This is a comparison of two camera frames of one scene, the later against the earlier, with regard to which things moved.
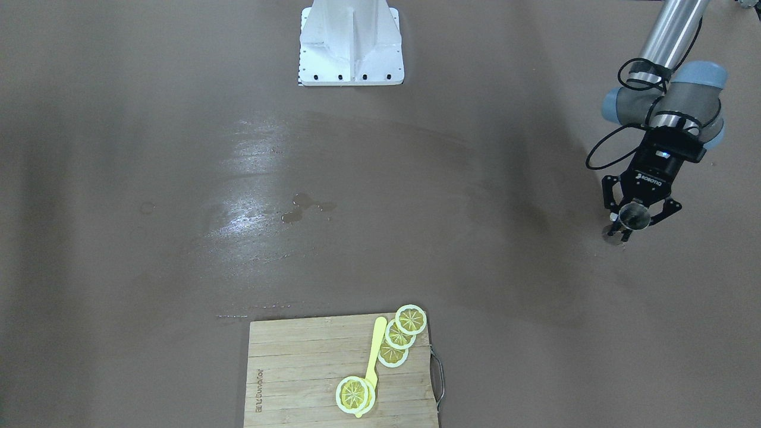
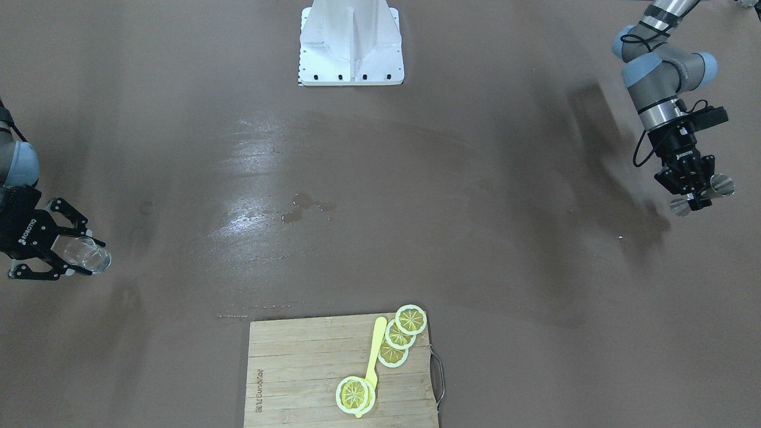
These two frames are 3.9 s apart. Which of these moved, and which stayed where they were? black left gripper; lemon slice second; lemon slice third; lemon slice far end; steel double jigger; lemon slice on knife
Moved: black left gripper; steel double jigger
Stayed: lemon slice second; lemon slice far end; lemon slice on knife; lemon slice third
